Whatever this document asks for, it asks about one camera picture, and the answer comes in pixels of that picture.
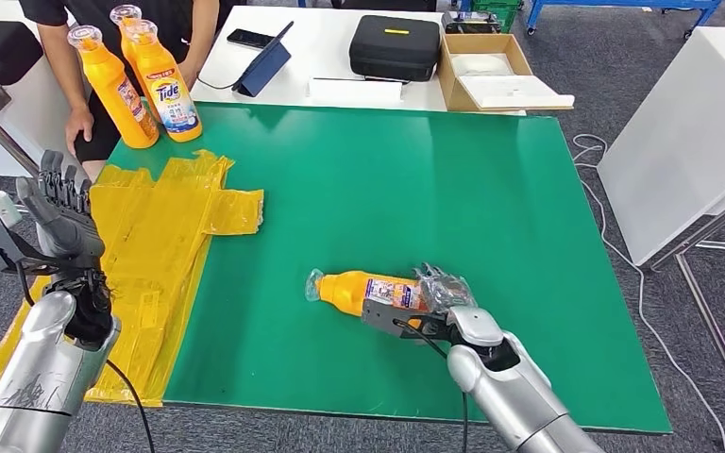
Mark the person's right forearm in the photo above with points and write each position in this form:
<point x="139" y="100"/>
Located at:
<point x="62" y="69"/>

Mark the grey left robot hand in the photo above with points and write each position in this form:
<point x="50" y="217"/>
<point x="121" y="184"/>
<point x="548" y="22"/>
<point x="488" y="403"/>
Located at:
<point x="62" y="222"/>

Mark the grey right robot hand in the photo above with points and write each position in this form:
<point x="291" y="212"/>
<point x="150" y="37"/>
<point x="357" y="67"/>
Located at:
<point x="447" y="291"/>

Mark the green plastic crate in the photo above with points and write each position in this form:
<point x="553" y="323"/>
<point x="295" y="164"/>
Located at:
<point x="495" y="7"/>

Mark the thin black pen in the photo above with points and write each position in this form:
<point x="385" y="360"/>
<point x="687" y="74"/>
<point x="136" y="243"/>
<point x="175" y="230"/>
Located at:
<point x="362" y="79"/>

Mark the white table metal legs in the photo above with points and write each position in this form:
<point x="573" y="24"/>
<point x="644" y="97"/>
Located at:
<point x="681" y="137"/>

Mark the person's left hand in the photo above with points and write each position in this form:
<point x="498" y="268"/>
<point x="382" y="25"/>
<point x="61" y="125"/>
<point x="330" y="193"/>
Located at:
<point x="187" y="74"/>

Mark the orange detergent bottle clear cap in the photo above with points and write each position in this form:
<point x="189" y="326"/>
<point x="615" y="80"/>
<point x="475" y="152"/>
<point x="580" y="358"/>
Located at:
<point x="350" y="291"/>
<point x="125" y="37"/>
<point x="168" y="94"/>
<point x="112" y="94"/>

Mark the white paper sheet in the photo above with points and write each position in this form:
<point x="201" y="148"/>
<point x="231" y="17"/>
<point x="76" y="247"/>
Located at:
<point x="356" y="91"/>

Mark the white side table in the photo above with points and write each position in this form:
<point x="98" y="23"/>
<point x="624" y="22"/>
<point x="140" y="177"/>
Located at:
<point x="31" y="119"/>

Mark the blue tablet case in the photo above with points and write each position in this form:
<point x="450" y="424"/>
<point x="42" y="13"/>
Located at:
<point x="265" y="67"/>

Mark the black left wrist camera bracket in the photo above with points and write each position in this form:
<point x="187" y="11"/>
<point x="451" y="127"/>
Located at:
<point x="12" y="256"/>

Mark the person's right hand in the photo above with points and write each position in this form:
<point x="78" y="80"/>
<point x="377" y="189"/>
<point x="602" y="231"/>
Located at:
<point x="80" y="128"/>

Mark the person's left forearm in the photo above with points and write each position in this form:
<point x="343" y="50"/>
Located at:
<point x="203" y="31"/>

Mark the black right wrist camera bracket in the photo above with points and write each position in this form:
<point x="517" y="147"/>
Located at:
<point x="412" y="326"/>

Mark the black smartphone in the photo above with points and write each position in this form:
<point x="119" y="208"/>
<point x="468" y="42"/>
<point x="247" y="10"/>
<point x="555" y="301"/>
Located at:
<point x="250" y="39"/>

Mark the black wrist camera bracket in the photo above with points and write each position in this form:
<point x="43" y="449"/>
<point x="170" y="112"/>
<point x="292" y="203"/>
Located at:
<point x="12" y="256"/>
<point x="412" y="326"/>

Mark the black case yellow label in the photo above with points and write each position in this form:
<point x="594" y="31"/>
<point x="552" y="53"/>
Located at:
<point x="395" y="50"/>

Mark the cardboard box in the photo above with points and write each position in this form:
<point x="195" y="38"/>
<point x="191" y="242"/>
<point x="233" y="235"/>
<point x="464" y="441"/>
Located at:
<point x="451" y="87"/>

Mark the yellow plastic sheet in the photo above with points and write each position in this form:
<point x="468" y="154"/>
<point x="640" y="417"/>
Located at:
<point x="150" y="250"/>

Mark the white desk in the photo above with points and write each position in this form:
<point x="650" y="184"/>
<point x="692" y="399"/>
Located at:
<point x="331" y="56"/>

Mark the black device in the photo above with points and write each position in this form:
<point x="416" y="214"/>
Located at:
<point x="472" y="22"/>

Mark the blue metal rack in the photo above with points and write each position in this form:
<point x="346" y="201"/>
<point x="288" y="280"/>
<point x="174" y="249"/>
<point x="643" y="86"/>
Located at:
<point x="625" y="4"/>

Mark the white round foam insert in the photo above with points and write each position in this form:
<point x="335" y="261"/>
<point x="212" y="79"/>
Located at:
<point x="482" y="64"/>

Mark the white foam sheet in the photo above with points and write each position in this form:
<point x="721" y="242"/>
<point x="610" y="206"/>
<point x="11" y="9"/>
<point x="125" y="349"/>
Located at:
<point x="517" y="92"/>

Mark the person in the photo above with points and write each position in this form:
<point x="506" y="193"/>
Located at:
<point x="162" y="15"/>

